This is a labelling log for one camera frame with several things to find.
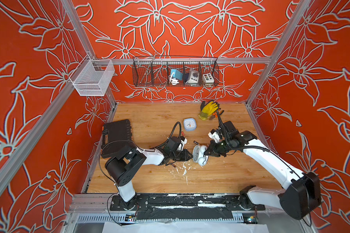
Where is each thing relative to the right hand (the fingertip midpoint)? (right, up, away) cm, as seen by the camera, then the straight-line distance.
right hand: (202, 153), depth 74 cm
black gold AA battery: (0, +2, +21) cm, 21 cm away
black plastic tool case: (-54, +7, +21) cm, 59 cm away
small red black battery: (-15, -10, +11) cm, 21 cm away
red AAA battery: (-8, +7, +26) cm, 28 cm away
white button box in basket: (+8, +45, +20) cm, 50 cm away
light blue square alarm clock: (-3, +14, +27) cm, 31 cm away
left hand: (-3, -5, +11) cm, 13 cm away
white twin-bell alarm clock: (-1, -2, +7) cm, 7 cm away
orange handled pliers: (+19, +21, +36) cm, 46 cm away
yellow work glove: (+12, +25, +39) cm, 48 cm away
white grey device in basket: (-2, +45, +17) cm, 48 cm away
